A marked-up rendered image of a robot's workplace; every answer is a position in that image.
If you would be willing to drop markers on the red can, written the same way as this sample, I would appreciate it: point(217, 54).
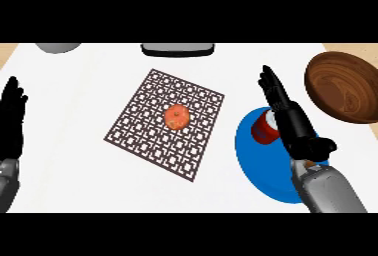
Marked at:
point(263, 130)

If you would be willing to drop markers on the grey and black appliance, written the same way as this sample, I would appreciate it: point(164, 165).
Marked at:
point(177, 49)

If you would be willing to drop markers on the grey round object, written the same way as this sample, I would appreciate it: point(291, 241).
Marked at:
point(58, 47)

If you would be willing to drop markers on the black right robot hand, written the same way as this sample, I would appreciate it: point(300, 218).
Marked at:
point(294, 123)

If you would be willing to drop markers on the orange fruit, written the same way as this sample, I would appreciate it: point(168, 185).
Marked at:
point(176, 116)

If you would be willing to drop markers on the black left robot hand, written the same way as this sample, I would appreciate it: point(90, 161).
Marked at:
point(10, 126)

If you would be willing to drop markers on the brown wooden bowl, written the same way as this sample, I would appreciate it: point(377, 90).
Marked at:
point(344, 88)

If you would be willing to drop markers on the blue plate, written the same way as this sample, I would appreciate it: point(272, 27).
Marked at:
point(260, 166)

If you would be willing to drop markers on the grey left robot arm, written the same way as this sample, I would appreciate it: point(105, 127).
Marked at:
point(8, 185)

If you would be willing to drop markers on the brown patterned placemat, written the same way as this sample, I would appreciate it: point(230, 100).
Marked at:
point(165, 123)

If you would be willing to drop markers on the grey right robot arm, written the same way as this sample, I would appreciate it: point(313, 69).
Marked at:
point(326, 190)

